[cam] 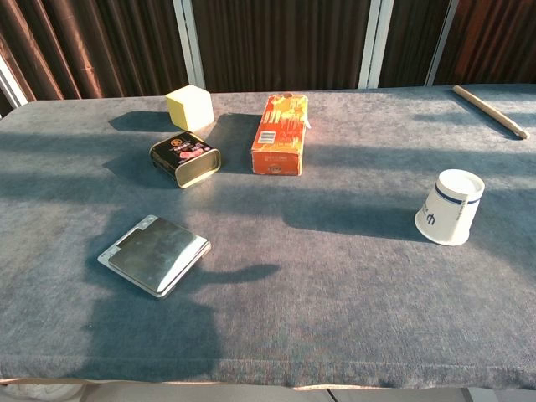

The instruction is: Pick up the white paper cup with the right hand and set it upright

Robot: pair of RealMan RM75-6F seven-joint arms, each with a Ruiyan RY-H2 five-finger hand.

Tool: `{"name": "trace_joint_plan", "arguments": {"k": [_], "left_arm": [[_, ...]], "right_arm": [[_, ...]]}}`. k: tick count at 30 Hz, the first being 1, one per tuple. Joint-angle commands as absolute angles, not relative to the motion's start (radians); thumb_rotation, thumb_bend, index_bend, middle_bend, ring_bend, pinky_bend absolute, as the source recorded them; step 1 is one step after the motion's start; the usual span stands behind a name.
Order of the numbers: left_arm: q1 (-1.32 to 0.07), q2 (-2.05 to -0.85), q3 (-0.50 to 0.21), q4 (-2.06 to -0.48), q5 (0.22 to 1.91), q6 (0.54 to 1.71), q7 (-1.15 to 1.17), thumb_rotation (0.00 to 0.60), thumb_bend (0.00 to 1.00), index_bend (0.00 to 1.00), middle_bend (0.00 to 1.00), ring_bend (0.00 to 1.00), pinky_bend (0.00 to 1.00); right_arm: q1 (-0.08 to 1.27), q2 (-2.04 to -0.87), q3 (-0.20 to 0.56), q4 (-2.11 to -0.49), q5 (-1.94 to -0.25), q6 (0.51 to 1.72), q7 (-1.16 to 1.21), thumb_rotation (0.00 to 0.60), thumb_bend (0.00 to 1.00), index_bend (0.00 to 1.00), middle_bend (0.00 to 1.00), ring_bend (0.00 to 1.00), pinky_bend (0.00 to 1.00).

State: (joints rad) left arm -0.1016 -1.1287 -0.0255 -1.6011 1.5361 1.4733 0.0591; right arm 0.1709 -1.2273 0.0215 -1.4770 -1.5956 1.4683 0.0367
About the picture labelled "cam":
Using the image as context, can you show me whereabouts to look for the white paper cup blue print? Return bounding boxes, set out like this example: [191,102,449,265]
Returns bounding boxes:
[414,168,486,246]

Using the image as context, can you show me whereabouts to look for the orange cardboard box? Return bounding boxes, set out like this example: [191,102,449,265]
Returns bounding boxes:
[250,94,310,177]

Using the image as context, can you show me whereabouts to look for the black luncheon meat can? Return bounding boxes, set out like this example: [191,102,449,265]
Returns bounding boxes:
[148,131,222,189]

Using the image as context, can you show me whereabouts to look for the grey-blue tablecloth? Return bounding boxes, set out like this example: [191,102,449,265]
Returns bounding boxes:
[0,83,536,391]

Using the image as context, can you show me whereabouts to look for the pale yellow cube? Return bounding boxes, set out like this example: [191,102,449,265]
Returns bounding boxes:
[164,84,215,131]

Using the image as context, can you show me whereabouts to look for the square metal cover plate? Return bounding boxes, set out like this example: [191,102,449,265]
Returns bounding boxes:
[97,214,213,300]

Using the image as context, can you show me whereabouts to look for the brown pleated curtain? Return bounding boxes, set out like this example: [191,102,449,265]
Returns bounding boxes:
[0,0,536,118]

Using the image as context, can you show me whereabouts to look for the wooden stick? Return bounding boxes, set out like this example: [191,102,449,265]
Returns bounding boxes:
[452,85,531,141]

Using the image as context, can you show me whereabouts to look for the white frame post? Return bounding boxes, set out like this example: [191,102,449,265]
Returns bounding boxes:
[173,0,207,90]
[0,54,29,108]
[358,0,394,90]
[425,0,460,87]

